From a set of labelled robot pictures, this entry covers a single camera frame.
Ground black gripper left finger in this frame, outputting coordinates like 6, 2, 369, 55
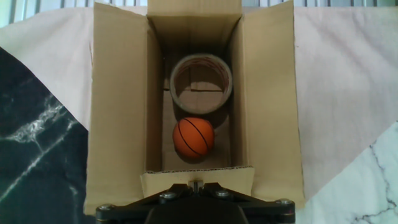
95, 180, 197, 224

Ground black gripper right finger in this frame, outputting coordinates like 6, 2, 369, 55
198, 180, 296, 224

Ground brown cardboard box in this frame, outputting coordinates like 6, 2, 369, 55
83, 0, 306, 215

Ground small orange basketball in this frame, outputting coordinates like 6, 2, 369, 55
172, 116, 215, 159

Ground marble pattern tablecloth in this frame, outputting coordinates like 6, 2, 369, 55
0, 6, 398, 224

